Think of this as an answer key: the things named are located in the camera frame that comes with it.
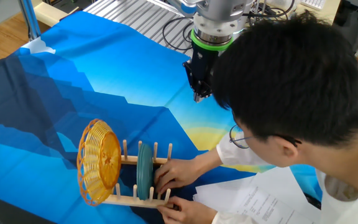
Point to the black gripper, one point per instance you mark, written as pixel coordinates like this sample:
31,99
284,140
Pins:
202,65

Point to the orange woven plastic dish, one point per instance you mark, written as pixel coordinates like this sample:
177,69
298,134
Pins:
102,161

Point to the wooden dish rack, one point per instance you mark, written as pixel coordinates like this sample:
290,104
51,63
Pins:
135,201

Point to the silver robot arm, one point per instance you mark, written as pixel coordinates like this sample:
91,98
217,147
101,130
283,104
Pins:
219,12

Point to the white sleeved left forearm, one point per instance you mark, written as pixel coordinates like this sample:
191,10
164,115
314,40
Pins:
228,219

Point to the white sleeved right forearm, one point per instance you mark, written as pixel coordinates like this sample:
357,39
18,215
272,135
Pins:
210,161

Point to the person's right hand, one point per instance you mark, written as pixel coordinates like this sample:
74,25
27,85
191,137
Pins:
179,172

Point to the person's left hand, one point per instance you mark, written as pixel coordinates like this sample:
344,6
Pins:
188,213

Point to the black haired person's head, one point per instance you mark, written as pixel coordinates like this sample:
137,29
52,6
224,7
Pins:
291,77

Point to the dark green round plate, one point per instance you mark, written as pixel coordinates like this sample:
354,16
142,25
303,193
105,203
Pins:
145,171

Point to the blue mountain print tablecloth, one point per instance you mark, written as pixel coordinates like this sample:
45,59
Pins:
104,62

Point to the stack of printed white papers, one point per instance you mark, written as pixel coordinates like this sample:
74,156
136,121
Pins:
259,205

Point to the white keyboard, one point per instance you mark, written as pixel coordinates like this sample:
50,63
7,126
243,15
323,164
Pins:
314,3

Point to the cream coloured bench edge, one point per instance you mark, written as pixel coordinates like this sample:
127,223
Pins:
48,14

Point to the white shirt torso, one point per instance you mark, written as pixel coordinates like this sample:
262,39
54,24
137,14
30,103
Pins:
353,211

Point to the thin frame eyeglasses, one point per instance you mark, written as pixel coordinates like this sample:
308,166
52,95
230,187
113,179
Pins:
291,140

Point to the blue metal frame pole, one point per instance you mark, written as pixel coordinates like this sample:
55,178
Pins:
30,18

